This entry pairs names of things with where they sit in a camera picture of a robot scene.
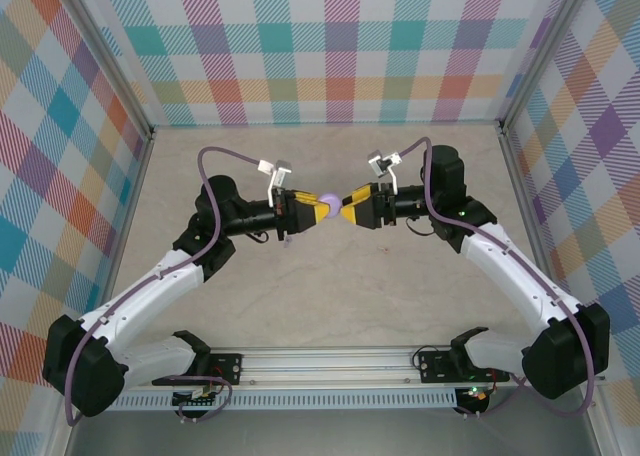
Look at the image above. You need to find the right gripper thin black cable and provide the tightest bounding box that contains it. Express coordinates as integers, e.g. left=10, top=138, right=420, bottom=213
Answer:
left=405, top=214, right=437, bottom=238

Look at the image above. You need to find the purple earbud charging case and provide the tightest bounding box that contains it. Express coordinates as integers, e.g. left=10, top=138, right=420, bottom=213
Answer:
left=321, top=191, right=343, bottom=218

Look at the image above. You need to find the aluminium frame post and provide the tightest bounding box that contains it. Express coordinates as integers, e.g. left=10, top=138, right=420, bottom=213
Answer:
left=62, top=0, right=156, bottom=142
left=497, top=0, right=594, bottom=135

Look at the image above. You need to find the perforated grey cable duct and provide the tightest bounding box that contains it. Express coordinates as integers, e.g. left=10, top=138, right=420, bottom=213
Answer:
left=106, top=393, right=460, bottom=413

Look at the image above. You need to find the grey metal front panel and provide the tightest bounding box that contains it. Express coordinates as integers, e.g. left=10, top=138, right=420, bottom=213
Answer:
left=64, top=408, right=601, bottom=456

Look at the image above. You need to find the small electronics board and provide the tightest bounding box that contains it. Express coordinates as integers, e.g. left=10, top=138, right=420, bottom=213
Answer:
left=172, top=384, right=221, bottom=410
left=457, top=384, right=494, bottom=407

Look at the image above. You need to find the aluminium frame side rail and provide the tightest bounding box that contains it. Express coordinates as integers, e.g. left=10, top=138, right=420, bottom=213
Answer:
left=497, top=125, right=609, bottom=456
left=47, top=128, right=157, bottom=456

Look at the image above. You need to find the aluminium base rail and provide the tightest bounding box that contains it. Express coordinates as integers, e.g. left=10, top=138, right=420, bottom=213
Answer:
left=149, top=345, right=524, bottom=392

